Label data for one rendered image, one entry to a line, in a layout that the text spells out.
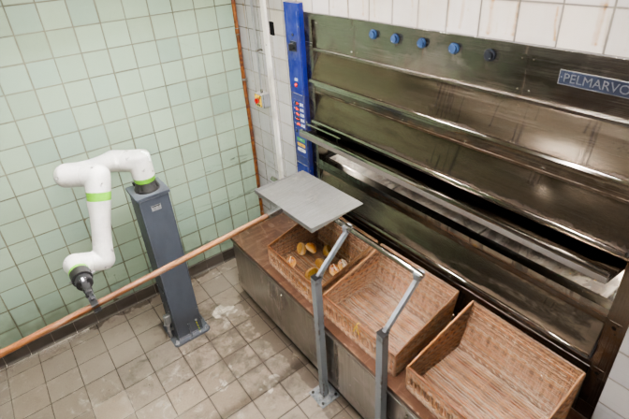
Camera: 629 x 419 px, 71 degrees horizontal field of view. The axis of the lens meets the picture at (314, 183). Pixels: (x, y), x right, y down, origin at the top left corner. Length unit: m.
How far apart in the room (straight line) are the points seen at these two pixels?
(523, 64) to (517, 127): 0.24
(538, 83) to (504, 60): 0.16
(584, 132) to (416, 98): 0.75
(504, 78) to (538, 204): 0.52
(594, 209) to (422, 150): 0.79
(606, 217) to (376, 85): 1.18
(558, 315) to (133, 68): 2.77
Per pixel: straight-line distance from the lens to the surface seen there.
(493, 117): 1.96
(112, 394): 3.39
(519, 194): 2.00
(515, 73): 1.89
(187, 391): 3.22
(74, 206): 3.40
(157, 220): 2.89
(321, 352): 2.70
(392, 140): 2.37
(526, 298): 2.26
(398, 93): 2.25
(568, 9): 1.76
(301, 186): 2.64
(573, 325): 2.20
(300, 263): 2.99
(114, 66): 3.18
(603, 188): 1.85
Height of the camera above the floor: 2.49
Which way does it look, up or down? 29 degrees down
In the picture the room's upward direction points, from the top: 4 degrees counter-clockwise
